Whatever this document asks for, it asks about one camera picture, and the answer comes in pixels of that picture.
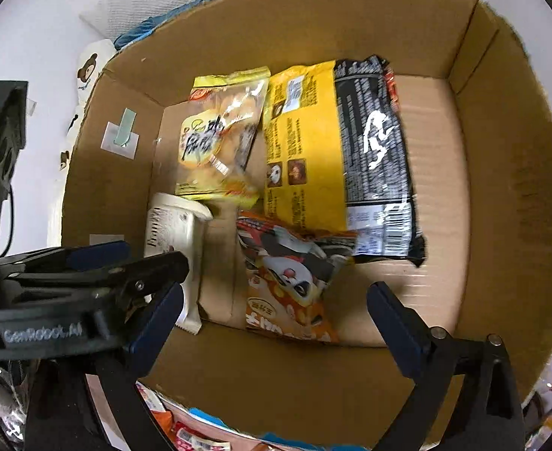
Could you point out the blue orange snack packet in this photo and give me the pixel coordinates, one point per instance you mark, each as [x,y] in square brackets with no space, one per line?
[299,444]

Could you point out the bear print white cloth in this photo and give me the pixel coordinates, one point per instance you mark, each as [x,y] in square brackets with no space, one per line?
[90,63]

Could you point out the orange panda snack packet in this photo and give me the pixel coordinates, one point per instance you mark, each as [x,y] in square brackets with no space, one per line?
[285,291]

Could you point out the red snack packet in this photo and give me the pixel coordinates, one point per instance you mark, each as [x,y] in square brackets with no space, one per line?
[186,437]

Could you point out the cream white snack packet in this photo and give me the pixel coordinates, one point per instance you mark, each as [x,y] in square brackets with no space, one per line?
[172,225]

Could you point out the brown cardboard box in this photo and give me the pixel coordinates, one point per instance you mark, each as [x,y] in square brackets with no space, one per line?
[492,197]

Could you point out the yellow noodle packet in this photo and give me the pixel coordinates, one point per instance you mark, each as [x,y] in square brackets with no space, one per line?
[304,150]

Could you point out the black noodle packet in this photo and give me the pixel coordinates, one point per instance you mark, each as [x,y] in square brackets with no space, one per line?
[374,150]

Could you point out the yellow bread snack packet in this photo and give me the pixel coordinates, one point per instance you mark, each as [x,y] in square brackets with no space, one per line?
[210,150]

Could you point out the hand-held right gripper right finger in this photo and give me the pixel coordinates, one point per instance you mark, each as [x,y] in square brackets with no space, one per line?
[398,333]

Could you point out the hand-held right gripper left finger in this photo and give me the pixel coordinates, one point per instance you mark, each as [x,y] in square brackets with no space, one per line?
[156,329]

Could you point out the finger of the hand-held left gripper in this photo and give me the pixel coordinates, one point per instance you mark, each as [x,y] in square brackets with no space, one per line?
[97,253]
[154,268]

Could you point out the clear tape patch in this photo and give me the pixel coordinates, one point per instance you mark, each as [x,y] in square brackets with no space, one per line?
[116,143]

